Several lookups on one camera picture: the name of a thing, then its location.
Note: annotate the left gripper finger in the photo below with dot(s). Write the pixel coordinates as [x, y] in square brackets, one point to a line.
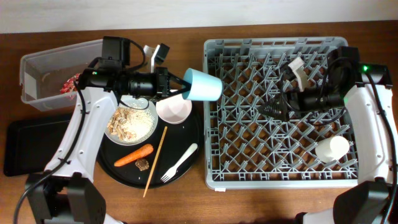
[177, 92]
[178, 80]

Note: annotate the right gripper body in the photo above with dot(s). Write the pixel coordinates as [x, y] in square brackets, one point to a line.
[308, 100]

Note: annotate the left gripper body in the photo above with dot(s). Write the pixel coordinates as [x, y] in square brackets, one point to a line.
[161, 73]

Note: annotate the blue plastic cup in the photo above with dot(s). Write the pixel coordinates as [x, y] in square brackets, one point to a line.
[204, 87]

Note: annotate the white saucer plate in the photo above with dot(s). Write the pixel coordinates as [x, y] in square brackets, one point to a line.
[174, 110]

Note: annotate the small white cup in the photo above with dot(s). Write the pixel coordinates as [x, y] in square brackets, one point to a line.
[332, 149]

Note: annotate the red snack wrapper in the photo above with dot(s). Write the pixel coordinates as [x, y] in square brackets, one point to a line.
[69, 85]

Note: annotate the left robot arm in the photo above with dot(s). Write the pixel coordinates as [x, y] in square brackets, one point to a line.
[64, 192]

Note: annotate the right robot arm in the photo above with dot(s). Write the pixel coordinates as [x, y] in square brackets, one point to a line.
[365, 91]

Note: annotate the grey dishwasher rack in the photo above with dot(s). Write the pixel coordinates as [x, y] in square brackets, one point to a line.
[246, 150]

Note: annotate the clear plastic waste bin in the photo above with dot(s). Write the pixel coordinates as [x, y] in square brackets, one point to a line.
[43, 74]

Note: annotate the white rice pile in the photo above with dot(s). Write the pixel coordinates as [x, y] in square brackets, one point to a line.
[139, 124]

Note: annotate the wooden chopstick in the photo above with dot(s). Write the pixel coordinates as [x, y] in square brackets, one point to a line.
[155, 161]

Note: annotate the grey plate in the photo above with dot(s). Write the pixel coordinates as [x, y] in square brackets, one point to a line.
[130, 103]

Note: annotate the round black serving tray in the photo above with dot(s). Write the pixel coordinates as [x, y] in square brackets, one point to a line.
[177, 140]

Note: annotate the orange carrot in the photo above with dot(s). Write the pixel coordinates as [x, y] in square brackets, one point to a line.
[138, 154]

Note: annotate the white plastic fork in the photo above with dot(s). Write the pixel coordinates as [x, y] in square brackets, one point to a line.
[173, 170]

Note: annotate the brown food scrap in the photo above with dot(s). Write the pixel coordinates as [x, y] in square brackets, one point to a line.
[142, 164]

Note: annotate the black rectangular tray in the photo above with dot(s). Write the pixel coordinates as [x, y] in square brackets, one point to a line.
[31, 143]

